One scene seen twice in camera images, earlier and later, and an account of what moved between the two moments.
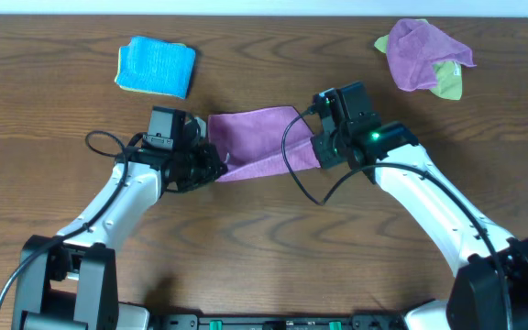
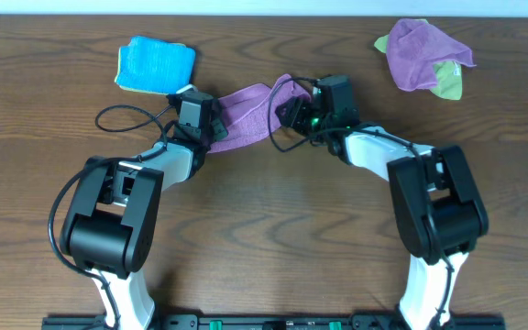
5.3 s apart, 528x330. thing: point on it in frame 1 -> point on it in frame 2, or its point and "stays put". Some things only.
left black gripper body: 199,165 -> 217,129
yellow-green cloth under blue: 138,90 stays put
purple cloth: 251,142 -> 250,113
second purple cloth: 413,47 stays put
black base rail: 278,322 stays put
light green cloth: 448,74 stays put
